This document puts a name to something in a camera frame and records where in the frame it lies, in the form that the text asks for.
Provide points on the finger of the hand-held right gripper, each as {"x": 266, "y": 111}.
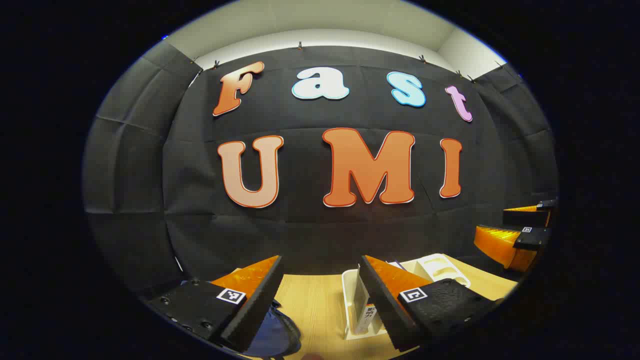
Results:
{"x": 532, "y": 240}
{"x": 525, "y": 218}

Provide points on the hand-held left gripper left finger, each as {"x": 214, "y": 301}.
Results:
{"x": 260, "y": 305}

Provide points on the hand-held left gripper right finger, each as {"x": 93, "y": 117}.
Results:
{"x": 385, "y": 305}

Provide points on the portrait cover book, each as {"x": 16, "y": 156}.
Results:
{"x": 364, "y": 310}

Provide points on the blue schoolbag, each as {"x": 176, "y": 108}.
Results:
{"x": 277, "y": 335}

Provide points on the white plastic bookshelf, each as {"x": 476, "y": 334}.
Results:
{"x": 435, "y": 265}

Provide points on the black backdrop cloth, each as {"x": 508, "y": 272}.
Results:
{"x": 300, "y": 230}

